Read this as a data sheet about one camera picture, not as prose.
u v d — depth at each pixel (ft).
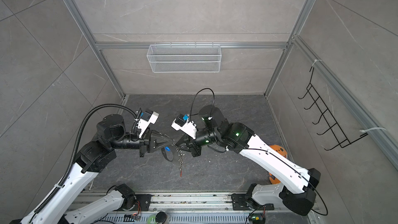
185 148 1.79
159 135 1.70
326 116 2.22
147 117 1.56
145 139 1.52
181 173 2.70
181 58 3.30
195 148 1.60
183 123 1.61
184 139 1.68
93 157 1.37
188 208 2.40
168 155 2.96
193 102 3.84
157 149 1.68
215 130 1.48
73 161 1.36
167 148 1.85
